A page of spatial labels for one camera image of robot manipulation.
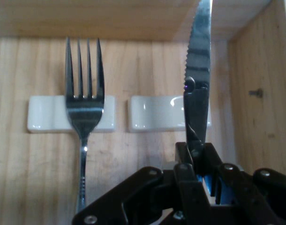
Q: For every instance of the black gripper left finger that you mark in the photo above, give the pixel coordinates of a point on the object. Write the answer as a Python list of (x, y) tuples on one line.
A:
[(124, 199)]

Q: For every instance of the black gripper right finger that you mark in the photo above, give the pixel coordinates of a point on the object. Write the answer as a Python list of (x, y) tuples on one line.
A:
[(246, 199)]

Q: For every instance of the steel serrated table knife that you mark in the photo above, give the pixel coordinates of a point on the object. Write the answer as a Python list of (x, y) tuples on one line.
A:
[(200, 47)]

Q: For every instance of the small white ceramic cutlery rest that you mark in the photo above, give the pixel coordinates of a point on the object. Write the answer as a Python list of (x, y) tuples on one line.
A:
[(45, 114), (154, 114)]

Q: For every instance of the steel fork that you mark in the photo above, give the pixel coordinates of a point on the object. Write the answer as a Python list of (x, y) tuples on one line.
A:
[(85, 112)]

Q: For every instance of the light wooden drawer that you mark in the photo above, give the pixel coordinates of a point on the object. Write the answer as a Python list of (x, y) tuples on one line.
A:
[(143, 70)]

